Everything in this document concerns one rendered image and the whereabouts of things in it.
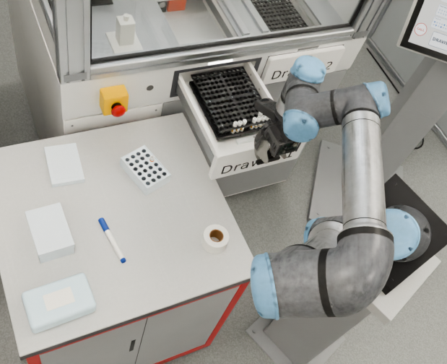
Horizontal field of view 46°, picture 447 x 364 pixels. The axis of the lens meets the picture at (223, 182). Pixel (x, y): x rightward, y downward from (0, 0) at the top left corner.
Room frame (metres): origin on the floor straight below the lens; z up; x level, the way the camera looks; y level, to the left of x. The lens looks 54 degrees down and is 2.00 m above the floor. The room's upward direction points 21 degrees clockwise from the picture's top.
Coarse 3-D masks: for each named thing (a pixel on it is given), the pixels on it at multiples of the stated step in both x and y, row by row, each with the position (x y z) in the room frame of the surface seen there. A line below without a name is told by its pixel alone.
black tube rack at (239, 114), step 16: (208, 80) 1.13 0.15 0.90; (224, 80) 1.15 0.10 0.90; (240, 80) 1.18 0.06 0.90; (208, 96) 1.07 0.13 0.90; (224, 96) 1.12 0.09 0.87; (240, 96) 1.11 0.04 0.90; (208, 112) 1.04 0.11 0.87; (224, 112) 1.03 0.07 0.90; (240, 112) 1.05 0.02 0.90; (256, 112) 1.08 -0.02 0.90; (224, 128) 1.00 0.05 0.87
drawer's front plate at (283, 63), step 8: (320, 48) 1.42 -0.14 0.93; (328, 48) 1.43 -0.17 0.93; (336, 48) 1.45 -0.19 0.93; (344, 48) 1.47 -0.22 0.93; (272, 56) 1.30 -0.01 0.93; (280, 56) 1.31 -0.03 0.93; (288, 56) 1.32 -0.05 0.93; (296, 56) 1.34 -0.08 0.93; (320, 56) 1.41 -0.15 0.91; (328, 56) 1.43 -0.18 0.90; (336, 56) 1.45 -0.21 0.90; (272, 64) 1.29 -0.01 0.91; (280, 64) 1.31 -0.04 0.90; (288, 64) 1.33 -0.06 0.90; (328, 64) 1.44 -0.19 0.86; (336, 64) 1.46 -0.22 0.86; (264, 72) 1.29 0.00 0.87; (272, 72) 1.29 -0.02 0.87; (288, 72) 1.34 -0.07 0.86; (328, 72) 1.45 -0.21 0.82; (264, 80) 1.28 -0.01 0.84; (272, 80) 1.30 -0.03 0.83; (280, 80) 1.32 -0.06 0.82
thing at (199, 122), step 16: (240, 64) 1.28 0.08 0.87; (192, 80) 1.17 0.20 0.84; (256, 80) 1.22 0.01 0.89; (192, 96) 1.11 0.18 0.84; (256, 96) 1.20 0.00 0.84; (192, 112) 1.01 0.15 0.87; (208, 128) 1.01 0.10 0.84; (208, 144) 0.92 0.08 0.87; (224, 144) 0.97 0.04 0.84; (240, 144) 0.99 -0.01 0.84
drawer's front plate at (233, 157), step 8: (248, 144) 0.93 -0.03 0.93; (304, 144) 1.04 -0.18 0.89; (216, 152) 0.86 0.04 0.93; (224, 152) 0.87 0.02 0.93; (232, 152) 0.88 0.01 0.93; (240, 152) 0.89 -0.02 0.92; (248, 152) 0.91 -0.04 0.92; (296, 152) 1.03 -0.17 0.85; (216, 160) 0.85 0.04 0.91; (224, 160) 0.86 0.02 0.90; (232, 160) 0.88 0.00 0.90; (240, 160) 0.90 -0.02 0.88; (248, 160) 0.92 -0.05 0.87; (280, 160) 0.99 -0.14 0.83; (216, 168) 0.85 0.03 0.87; (232, 168) 0.89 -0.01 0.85; (248, 168) 0.93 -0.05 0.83; (216, 176) 0.86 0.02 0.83; (224, 176) 0.88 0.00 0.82
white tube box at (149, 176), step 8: (136, 152) 0.86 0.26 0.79; (144, 152) 0.87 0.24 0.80; (128, 160) 0.84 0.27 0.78; (136, 160) 0.84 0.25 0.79; (144, 160) 0.85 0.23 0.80; (128, 168) 0.81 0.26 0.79; (136, 168) 0.82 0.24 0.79; (144, 168) 0.82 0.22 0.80; (152, 168) 0.83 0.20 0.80; (160, 168) 0.85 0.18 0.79; (136, 176) 0.79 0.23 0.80; (144, 176) 0.80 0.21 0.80; (152, 176) 0.81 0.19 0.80; (160, 176) 0.82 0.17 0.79; (168, 176) 0.82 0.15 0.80; (136, 184) 0.78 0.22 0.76; (144, 184) 0.77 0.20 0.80; (152, 184) 0.78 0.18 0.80; (160, 184) 0.80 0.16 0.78; (144, 192) 0.76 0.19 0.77
